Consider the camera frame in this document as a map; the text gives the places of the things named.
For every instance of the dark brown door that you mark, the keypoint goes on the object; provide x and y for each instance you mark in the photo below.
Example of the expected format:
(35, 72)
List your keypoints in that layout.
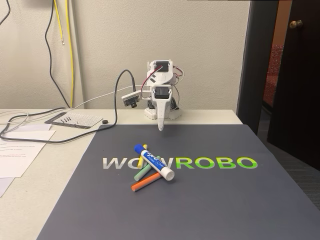
(295, 87)

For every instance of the dark grey door frame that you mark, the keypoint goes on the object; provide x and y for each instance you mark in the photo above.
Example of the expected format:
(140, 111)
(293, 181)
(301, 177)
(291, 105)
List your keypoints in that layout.
(252, 62)

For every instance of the orange chalk stick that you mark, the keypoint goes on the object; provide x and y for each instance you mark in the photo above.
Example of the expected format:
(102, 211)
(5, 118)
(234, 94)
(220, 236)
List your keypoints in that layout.
(145, 182)

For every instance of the brass door knob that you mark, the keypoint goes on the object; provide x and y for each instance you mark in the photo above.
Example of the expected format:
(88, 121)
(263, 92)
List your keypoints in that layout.
(296, 24)

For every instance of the green chalk stick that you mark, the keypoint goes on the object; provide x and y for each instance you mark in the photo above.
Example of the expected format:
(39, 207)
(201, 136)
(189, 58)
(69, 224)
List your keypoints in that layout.
(141, 173)

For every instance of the printed white paper sheet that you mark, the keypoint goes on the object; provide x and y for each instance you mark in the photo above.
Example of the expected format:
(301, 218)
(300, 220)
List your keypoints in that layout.
(15, 165)

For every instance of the grid screw mat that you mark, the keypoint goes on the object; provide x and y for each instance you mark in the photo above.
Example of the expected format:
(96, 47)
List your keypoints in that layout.
(85, 120)

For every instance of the blue dry erase marker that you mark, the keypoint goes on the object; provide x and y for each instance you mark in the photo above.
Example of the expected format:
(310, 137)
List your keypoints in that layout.
(153, 161)

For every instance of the yellow chalk stick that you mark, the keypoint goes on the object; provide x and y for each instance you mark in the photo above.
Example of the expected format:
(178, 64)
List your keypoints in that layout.
(140, 163)

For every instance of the red speckled fabric furniture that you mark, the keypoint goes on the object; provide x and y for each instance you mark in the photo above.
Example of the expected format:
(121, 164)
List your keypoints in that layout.
(272, 75)

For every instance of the blank white paper sheet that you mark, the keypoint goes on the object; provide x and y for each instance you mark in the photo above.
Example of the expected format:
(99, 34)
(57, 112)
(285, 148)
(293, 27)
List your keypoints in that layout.
(37, 127)
(30, 136)

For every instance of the small black round cap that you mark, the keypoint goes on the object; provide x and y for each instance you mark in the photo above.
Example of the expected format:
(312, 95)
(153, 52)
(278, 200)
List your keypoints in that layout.
(105, 122)

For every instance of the pale lavender paper sheet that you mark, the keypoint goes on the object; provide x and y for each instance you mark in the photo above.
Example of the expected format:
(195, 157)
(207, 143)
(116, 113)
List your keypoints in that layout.
(3, 186)

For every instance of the grey WOWROBO mat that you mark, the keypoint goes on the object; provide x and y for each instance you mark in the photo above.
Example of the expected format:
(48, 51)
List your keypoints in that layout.
(200, 205)

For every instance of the white gripper camera box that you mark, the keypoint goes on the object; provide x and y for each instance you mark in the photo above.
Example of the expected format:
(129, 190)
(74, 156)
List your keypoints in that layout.
(130, 98)

